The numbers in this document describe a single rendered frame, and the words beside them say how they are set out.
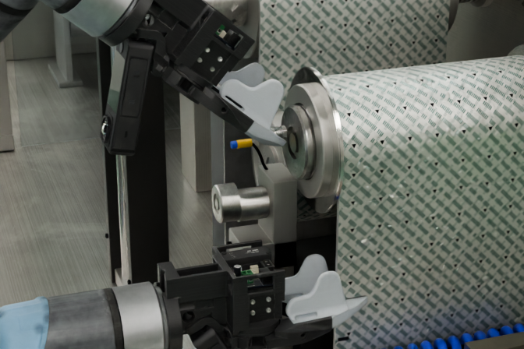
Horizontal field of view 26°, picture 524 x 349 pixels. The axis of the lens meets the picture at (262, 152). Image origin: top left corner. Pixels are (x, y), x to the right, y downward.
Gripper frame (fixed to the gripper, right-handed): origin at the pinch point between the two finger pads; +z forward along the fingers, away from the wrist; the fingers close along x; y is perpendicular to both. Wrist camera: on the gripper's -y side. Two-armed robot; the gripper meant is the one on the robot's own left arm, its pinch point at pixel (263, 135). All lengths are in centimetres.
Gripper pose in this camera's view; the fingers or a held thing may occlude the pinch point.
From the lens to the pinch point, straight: 114.1
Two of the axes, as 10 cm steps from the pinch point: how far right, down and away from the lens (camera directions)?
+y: 6.1, -7.9, -0.9
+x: -3.2, -3.5, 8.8
